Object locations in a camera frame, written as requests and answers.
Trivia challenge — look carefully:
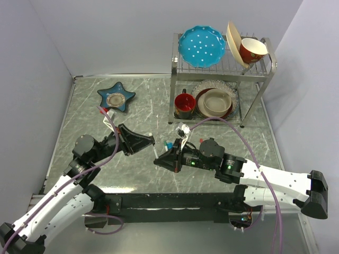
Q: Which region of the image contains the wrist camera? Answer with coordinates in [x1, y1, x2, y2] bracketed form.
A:
[97, 106, 115, 132]
[176, 122, 191, 150]

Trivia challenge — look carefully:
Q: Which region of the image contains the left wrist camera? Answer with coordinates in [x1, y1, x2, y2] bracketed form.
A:
[97, 106, 115, 132]

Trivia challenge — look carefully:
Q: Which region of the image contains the cream plate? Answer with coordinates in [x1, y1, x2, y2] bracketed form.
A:
[226, 21, 249, 69]

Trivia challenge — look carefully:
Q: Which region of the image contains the blue polka dot plate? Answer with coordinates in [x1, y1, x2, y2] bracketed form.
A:
[178, 25, 226, 68]

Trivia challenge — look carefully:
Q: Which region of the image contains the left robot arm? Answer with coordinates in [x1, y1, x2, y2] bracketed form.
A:
[1, 124, 155, 253]

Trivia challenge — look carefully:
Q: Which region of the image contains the blue star shaped dish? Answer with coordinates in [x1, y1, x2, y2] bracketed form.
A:
[97, 81, 136, 112]

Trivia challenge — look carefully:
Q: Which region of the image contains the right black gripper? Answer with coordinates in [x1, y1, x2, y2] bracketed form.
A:
[154, 138, 215, 172]

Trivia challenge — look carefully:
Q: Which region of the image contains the red bowl white inside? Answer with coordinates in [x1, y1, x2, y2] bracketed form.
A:
[239, 38, 268, 64]

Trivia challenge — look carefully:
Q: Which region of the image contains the red rimmed plate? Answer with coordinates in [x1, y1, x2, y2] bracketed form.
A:
[196, 88, 233, 119]

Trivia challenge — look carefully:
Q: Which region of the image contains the black base bar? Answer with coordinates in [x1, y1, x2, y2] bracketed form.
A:
[91, 190, 260, 223]

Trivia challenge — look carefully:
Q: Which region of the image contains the metal dish rack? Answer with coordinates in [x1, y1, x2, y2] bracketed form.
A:
[167, 33, 278, 128]

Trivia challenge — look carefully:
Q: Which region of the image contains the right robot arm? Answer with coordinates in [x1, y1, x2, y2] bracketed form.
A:
[154, 138, 328, 220]

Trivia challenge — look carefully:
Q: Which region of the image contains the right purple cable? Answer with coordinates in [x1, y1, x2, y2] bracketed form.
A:
[189, 117, 283, 254]

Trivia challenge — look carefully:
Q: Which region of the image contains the red and black mug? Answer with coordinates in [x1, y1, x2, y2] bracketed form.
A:
[174, 88, 196, 120]

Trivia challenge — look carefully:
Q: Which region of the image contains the beige bowl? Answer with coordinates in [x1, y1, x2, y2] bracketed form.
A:
[202, 89, 233, 117]

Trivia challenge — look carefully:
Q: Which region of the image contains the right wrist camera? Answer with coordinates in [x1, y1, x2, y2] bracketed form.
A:
[176, 122, 191, 150]

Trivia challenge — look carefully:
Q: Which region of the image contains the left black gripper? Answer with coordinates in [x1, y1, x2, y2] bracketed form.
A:
[91, 123, 154, 163]

